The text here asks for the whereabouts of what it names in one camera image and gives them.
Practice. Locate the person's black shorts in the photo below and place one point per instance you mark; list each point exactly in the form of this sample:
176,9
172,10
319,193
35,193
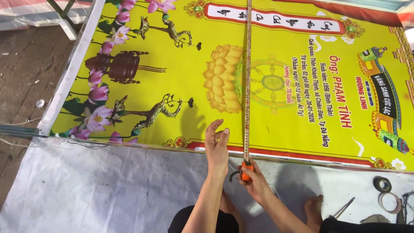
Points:
226,223

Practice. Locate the person's right foot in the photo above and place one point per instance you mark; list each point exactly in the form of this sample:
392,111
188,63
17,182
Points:
313,212

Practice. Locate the clear tape roll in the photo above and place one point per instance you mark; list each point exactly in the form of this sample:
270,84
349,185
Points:
389,203

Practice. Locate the silver bottle cap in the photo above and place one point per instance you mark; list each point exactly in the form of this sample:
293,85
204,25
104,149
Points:
40,103

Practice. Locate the grey rag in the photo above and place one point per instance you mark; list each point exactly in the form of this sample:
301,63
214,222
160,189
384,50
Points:
375,219

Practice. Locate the yellow printed banner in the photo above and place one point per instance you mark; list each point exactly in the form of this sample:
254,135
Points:
233,77

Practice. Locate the person's left hand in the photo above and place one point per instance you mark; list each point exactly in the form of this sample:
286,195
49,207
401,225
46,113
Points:
216,155

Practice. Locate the metal scissors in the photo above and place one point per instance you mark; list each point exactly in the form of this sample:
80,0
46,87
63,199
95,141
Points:
342,208

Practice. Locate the white tarpaulin sheet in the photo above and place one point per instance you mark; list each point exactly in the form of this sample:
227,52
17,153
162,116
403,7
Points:
106,191

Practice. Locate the white metal stand leg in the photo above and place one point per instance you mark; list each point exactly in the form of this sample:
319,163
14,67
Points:
63,19

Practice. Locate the black tape roll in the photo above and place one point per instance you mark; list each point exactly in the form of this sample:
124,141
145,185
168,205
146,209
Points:
382,184

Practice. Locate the striped tarpaulin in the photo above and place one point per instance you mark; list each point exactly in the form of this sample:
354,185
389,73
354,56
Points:
29,13

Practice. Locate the person's right hand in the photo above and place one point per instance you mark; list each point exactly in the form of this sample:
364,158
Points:
257,186

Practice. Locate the orange tape measure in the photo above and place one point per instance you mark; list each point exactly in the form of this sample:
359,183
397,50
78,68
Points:
247,81

